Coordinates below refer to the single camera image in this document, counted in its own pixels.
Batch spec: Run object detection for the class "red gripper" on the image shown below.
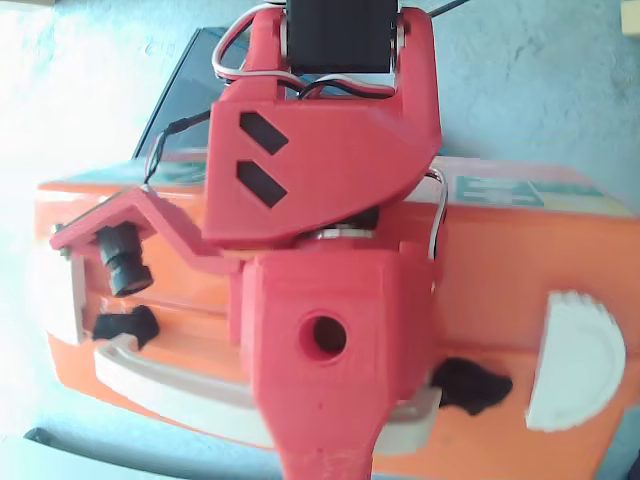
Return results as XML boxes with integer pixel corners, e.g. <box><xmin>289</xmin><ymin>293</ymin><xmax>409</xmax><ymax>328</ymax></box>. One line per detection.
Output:
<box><xmin>229</xmin><ymin>238</ymin><xmax>442</xmax><ymax>480</ymax></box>

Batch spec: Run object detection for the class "white box handle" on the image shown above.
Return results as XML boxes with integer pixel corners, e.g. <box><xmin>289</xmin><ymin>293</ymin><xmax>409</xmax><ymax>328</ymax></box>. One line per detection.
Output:
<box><xmin>92</xmin><ymin>333</ymin><xmax>443</xmax><ymax>457</ymax></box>

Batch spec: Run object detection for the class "orange box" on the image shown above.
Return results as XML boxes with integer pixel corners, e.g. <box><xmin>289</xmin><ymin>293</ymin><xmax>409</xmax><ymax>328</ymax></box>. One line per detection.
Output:
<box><xmin>33</xmin><ymin>158</ymin><xmax>640</xmax><ymax>480</ymax></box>

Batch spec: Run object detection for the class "large black putty blob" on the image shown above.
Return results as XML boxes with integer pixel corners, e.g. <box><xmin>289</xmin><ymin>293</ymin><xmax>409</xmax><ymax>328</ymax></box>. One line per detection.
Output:
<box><xmin>430</xmin><ymin>356</ymin><xmax>515</xmax><ymax>417</ymax></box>

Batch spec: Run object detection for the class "small black putty blob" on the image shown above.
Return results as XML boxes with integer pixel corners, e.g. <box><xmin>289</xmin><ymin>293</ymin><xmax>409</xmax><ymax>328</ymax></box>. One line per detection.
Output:
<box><xmin>91</xmin><ymin>303</ymin><xmax>162</xmax><ymax>348</ymax></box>

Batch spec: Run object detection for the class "white semicircular ribbed latch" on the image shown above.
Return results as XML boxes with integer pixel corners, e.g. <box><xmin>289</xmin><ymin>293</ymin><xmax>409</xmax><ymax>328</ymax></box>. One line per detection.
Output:
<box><xmin>523</xmin><ymin>290</ymin><xmax>627</xmax><ymax>434</ymax></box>

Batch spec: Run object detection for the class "white gripper servo cable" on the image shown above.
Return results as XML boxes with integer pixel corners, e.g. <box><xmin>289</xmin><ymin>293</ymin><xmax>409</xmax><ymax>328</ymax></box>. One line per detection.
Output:
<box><xmin>423</xmin><ymin>167</ymin><xmax>450</xmax><ymax>262</ymax></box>

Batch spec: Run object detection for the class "black wrist camera lens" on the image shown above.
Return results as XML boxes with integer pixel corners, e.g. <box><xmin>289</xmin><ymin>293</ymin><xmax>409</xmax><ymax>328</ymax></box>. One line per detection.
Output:
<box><xmin>96</xmin><ymin>223</ymin><xmax>154</xmax><ymax>299</ymax></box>

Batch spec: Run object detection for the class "red camera mount bracket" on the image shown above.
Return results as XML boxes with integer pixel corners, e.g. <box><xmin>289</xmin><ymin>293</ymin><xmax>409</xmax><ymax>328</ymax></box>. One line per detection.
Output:
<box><xmin>48</xmin><ymin>185</ymin><xmax>242</xmax><ymax>275</ymax></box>

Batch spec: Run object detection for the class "thin black camera cable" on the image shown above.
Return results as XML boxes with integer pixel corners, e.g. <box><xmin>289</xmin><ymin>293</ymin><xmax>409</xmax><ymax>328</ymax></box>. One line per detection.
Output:
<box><xmin>141</xmin><ymin>109</ymin><xmax>214</xmax><ymax>190</ymax></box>

